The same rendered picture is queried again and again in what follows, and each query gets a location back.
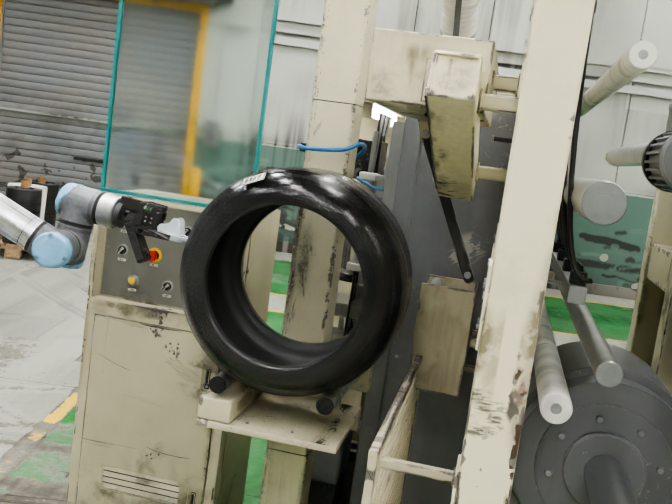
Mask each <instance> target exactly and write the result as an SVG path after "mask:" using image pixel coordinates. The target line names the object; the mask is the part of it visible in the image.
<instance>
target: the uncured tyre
mask: <svg viewBox="0 0 672 504"><path fill-rule="evenodd" d="M265 172H266V175H265V178H264V179H263V180H260V181H256V182H253V183H250V184H246V185H243V186H241V184H242V182H243V180H244V179H245V178H248V177H251V176H255V175H258V174H261V173H265ZM284 205H291V206H297V207H301V208H304V209H307V210H310V211H313V212H315V213H317V214H319V215H321V216H322V217H324V218H325V219H327V220H328V221H330V222H331V223H332V224H333V225H335V226H336V227H337V228H338V229H339V230H340V231H341V232H342V234H343V235H344V236H345V237H346V239H347V240H348V241H349V243H350V244H351V246H352V248H353V250H354V252H355V254H356V256H357V258H358V261H359V264H360V267H361V271H362V277H363V302H362V308H361V312H360V315H359V318H358V321H357V323H356V325H355V327H354V329H353V331H352V332H351V333H349V334H347V335H346V336H344V337H341V338H339V339H336V340H333V341H329V342H322V343H307V342H301V341H297V340H293V339H290V338H288V337H286V336H283V335H282V334H280V333H278V332H276V331H275V330H274V329H272V328H271V327H270V326H268V325H267V324H266V323H265V322H264V321H263V320H262V319H261V317H260V316H259V315H258V314H257V312H256V311H255V309H254V308H253V306H252V304H251V302H250V300H249V298H248V295H247V293H246V289H245V285H244V280H243V259H244V254H245V250H246V247H247V244H248V241H249V239H250V237H251V235H252V234H253V232H254V230H255V229H256V228H257V226H258V225H259V224H260V223H261V221H262V220H263V219H264V218H266V217H267V216H268V215H269V214H270V213H272V212H273V211H275V210H276V209H278V208H280V207H282V206H284ZM411 292H412V263H411V257H410V252H409V248H408V245H407V241H406V239H405V236H404V234H403V231H402V229H401V227H400V225H399V224H398V222H397V220H396V218H395V217H394V215H393V214H392V212H391V211H390V210H389V209H388V207H387V206H386V205H385V204H384V203H383V202H382V200H381V199H380V198H378V197H377V196H376V195H375V194H374V193H373V192H372V191H370V190H369V189H368V188H367V187H365V186H364V185H362V184H361V183H359V182H357V181H355V180H354V179H352V178H350V177H347V176H345V175H343V174H340V173H337V172H334V171H330V170H326V169H320V168H310V167H282V168H273V169H267V170H263V171H259V172H256V173H253V174H250V175H248V176H246V177H243V178H241V179H239V180H238V181H236V182H234V183H232V184H231V185H229V186H228V187H227V188H225V189H224V190H223V191H221V192H220V193H219V194H218V195H217V196H216V197H215V198H214V199H213V200H212V201H211V202H210V203H209V204H208V205H207V206H206V208H205V209H204V210H203V211H202V213H201V214H200V216H199V217H198V219H197V220H196V222H195V224H194V225H193V227H192V229H191V231H190V233H189V236H188V238H187V241H186V244H185V247H184V250H183V254H182V259H181V266H180V294H181V300H182V305H183V309H184V313H185V316H186V319H187V322H188V324H189V327H190V329H191V331H192V333H193V335H194V337H195V339H196V340H197V342H198V343H199V345H200V347H201V348H202V349H203V351H204V352H205V353H206V354H207V356H208V357H209V358H210V359H211V360H212V361H213V362H214V363H215V364H216V365H217V366H218V367H219V368H220V369H221V370H222V371H224V372H225V373H226V374H228V375H229V376H230V377H232V378H233V379H235V380H237V381H238V382H240V383H242V384H244V385H246V386H248V387H250V388H253V389H255V390H258V391H261V392H264V393H268V394H273V395H279V396H292V397H301V396H312V395H318V394H322V393H326V392H329V391H332V390H335V389H338V388H340V387H342V386H344V385H346V384H348V383H350V382H352V381H353V380H355V379H356V378H358V377H359V376H361V375H362V374H363V373H365V372H366V371H367V370H368V369H369V368H370V367H371V366H372V365H373V364H374V363H375V362H376V361H377V360H378V359H379V358H380V356H381V355H382V354H383V353H384V351H385V350H386V348H387V347H388V345H389V344H390V342H391V341H392V339H393V338H394V337H395V335H396V334H397V332H398V330H399V328H400V327H401V325H402V322H403V320H404V318H405V315H406V313H407V310H408V306H409V302H410V298H411Z"/></svg>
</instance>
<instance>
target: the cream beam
mask: <svg viewBox="0 0 672 504"><path fill-rule="evenodd" d="M371 46H372V47H371V54H370V62H369V69H368V76H367V83H366V90H365V94H366V96H365V98H366V99H368V100H370V101H372V102H374V103H376V104H378V105H380V106H382V107H384V108H386V109H388V110H390V111H392V112H394V113H396V114H398V115H400V116H403V117H410V118H417V117H418V118H425V119H427V117H426V116H424V115H425V113H427V112H426V104H425V98H424V90H425V85H426V81H428V79H429V73H430V64H431V63H432V57H433V53H434V51H435V50H442V51H451V52H460V53H469V54H477V55H481V56H482V57H483V62H482V80H481V87H480V91H481V88H482V89H483V93H485V94H490V89H491V83H492V76H493V70H495V71H496V75H499V72H498V63H497V54H496V45H495V41H492V40H483V39H474V38H465V37H456V36H447V35H438V34H429V33H420V32H411V31H402V30H393V29H384V28H375V31H374V38H373V42H372V45H371ZM477 115H478V116H479V118H480V127H487V128H490V127H491V122H492V116H493V112H492V111H485V110H481V109H480V114H478V113H477Z"/></svg>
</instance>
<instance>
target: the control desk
mask: <svg viewBox="0 0 672 504"><path fill-rule="evenodd" d="M103 192H106V191H103ZM106 193H111V194H114V195H117V196H121V197H122V196H131V197H132V198H135V199H138V200H141V201H152V202H155V203H159V204H162V205H166V206H168V209H167V217H166V221H164V223H163V224H165V223H170V222H171V220H172V219H174V218H175V219H178V218H183V219H184V221H185V235H186V236H187V237H188V236H189V233H190V231H191V229H192V227H193V225H194V224H195V222H196V220H197V219H198V217H199V216H200V214H201V213H202V211H203V210H204V209H205V208H206V207H201V206H195V205H189V204H182V203H176V202H170V201H163V200H157V199H151V198H144V197H138V196H132V195H125V194H119V193H112V192H106ZM280 213H281V210H278V209H276V210H275V211H273V212H272V213H270V214H269V215H268V216H267V217H266V218H264V219H263V220H262V221H261V223H260V224H259V225H258V226H257V228H256V229H255V230H254V232H253V234H252V235H251V237H250V239H249V241H248V244H247V247H246V250H245V254H244V259H243V280H244V285H245V289H246V293H247V295H248V298H249V300H250V302H251V304H252V306H253V308H254V309H255V311H256V312H257V314H258V315H259V316H260V317H261V319H262V320H263V321H264V322H265V323H266V321H267V313H268V306H269V298H270V290H271V282H272V275H273V267H274V259H275V251H276V244H277V236H278V228H279V220H280ZM144 237H145V240H146V243H147V246H148V249H149V251H150V255H151V260H149V261H146V262H143V263H137V261H136V258H135V255H134V252H133V249H132V246H131V243H130V240H129V237H128V234H127V231H126V228H125V226H124V227H122V228H119V227H117V228H116V229H110V228H107V227H103V226H100V225H96V224H94V232H93V242H92V252H91V262H90V272H89V282H88V292H87V295H89V297H88V298H87V305H86V315H85V325H84V334H83V344H82V354H81V364H80V374H79V384H78V394H77V404H76V414H75V424H74V433H73V443H72V453H71V463H70V473H69V483H68V493H67V503H66V504H243V499H244V492H245V484H246V476H247V468H248V461H249V453H250V445H251V436H246V435H241V434H236V433H231V432H227V431H222V430H217V429H212V428H208V427H203V426H198V425H196V419H197V418H198V417H197V411H198V403H199V397H200V395H202V394H203V393H204V392H206V391H207V390H209V389H210V387H209V382H210V380H211V379H212V378H213V377H214V376H216V375H217V374H218V373H220V372H221V371H222V370H221V369H220V368H219V367H218V366H217V365H216V364H215V363H214V362H213V361H212V360H211V359H210V358H209V357H208V356H207V354H206V353H205V352H204V351H203V349H202V348H201V347H200V345H199V343H198V342H197V340H196V339H195V337H194V335H193V333H192V331H191V329H190V327H189V324H188V322H187V319H186V316H185V313H184V309H183V305H182V300H181V294H180V266H181V259H182V254H183V250H184V247H185V244H186V243H178V242H173V241H167V240H163V239H158V238H154V237H150V236H145V235H144Z"/></svg>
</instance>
